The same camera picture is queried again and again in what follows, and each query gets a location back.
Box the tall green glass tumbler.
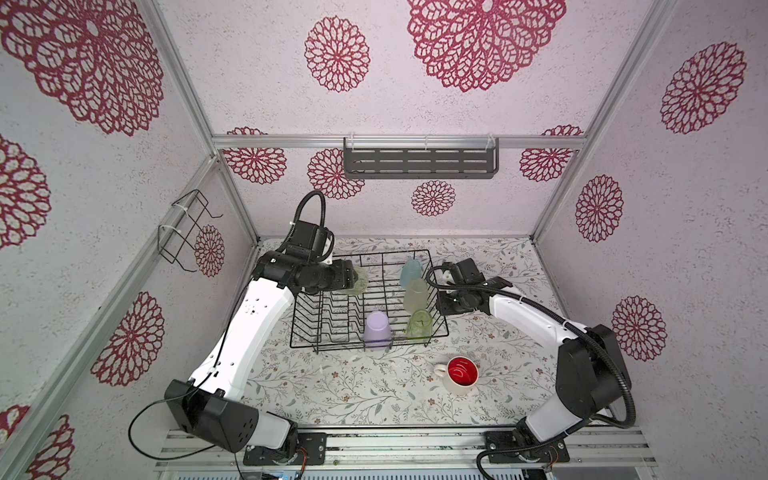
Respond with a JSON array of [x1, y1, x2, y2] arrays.
[[347, 266, 369, 296]]

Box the black wire dish rack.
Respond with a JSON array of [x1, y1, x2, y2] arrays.
[[290, 249, 450, 353]]

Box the teal textured glass cup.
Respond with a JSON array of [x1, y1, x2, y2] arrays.
[[399, 258, 423, 288]]

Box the short green glass cup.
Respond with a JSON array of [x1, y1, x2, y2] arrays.
[[405, 309, 433, 345]]

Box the lavender plastic cup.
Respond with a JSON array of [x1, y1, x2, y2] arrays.
[[363, 311, 392, 349]]

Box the red and cream mug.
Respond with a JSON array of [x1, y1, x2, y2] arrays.
[[433, 356, 480, 395]]

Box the pale frosted green cup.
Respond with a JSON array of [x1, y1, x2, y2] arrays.
[[403, 278, 429, 314]]

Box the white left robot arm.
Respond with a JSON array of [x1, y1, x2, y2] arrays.
[[164, 220, 356, 458]]

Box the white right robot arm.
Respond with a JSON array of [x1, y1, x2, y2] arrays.
[[426, 259, 637, 448]]

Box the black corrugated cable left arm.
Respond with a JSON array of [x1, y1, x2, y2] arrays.
[[292, 190, 328, 241]]

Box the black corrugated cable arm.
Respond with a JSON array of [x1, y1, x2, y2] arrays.
[[292, 190, 328, 241], [424, 263, 637, 480]]

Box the grey wall shelf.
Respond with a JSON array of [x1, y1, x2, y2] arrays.
[[342, 138, 499, 180]]

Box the black wire wall hanger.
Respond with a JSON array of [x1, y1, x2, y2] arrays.
[[156, 189, 225, 278]]

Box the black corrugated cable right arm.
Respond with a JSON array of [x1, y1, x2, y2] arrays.
[[424, 263, 637, 480]]

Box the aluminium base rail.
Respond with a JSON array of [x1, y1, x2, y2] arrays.
[[149, 426, 661, 479]]

